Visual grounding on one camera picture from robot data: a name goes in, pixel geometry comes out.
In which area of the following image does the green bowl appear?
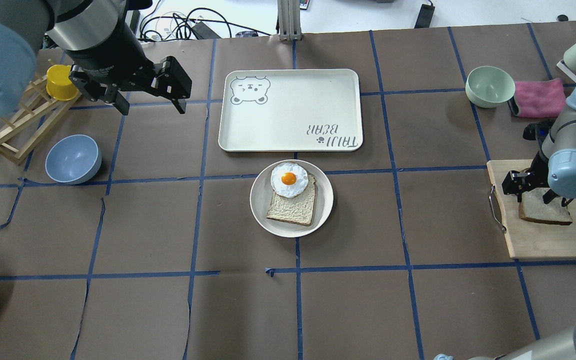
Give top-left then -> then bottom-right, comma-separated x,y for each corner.
464,65 -> 516,109

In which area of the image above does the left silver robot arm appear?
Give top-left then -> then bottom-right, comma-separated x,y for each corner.
0,0 -> 192,117

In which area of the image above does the cream bear tray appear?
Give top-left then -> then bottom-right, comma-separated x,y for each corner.
218,68 -> 364,152

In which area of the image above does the blue bowl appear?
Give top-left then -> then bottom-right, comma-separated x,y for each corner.
45,134 -> 102,185

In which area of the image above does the bread slice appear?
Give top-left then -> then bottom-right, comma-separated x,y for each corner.
265,173 -> 318,227
518,187 -> 573,226

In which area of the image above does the pink cloth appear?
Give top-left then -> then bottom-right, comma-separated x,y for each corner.
507,78 -> 566,119

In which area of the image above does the cream round plate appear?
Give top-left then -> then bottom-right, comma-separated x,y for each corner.
249,159 -> 334,238

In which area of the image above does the black cable bundle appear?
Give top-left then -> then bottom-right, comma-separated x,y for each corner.
138,7 -> 274,42

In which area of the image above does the yellow cup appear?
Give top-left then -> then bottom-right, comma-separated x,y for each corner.
46,64 -> 80,101

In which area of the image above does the white wire cup rack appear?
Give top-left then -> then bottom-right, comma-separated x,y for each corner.
557,59 -> 576,84

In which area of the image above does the wooden cutting board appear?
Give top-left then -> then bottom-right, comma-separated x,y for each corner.
486,159 -> 576,259

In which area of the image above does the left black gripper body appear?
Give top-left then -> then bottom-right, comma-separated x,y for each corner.
69,20 -> 155,103

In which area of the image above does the black power adapter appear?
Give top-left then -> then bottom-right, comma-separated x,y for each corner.
413,2 -> 435,29

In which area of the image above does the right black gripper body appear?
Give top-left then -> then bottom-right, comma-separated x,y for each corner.
522,119 -> 555,191

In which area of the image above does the wooden rack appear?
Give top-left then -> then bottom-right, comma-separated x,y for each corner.
0,73 -> 81,165

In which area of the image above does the fried egg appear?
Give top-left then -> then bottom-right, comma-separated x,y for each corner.
270,162 -> 309,199

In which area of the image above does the aluminium frame post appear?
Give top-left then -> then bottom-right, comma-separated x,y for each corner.
277,0 -> 303,41

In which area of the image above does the bread slice on plate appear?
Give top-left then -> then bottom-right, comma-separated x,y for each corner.
265,173 -> 318,227

